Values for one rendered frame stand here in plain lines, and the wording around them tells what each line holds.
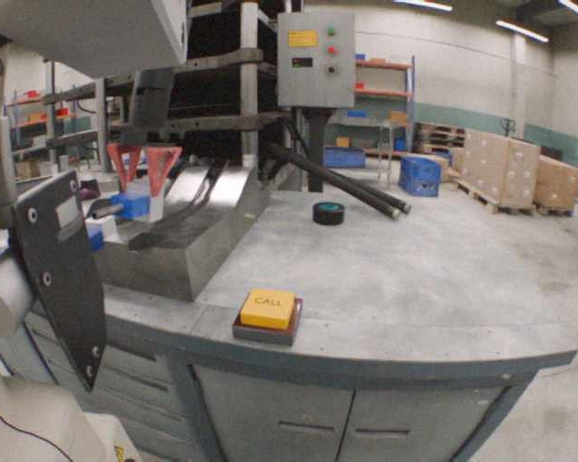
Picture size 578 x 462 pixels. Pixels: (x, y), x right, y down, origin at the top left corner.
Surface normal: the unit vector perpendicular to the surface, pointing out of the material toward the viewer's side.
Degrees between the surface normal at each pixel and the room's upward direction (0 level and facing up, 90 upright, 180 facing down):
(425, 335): 0
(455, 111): 90
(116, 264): 90
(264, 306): 0
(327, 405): 90
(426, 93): 90
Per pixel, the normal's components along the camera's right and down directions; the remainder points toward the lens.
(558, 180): 0.04, 0.39
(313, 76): -0.18, 0.38
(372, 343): 0.00, -0.92
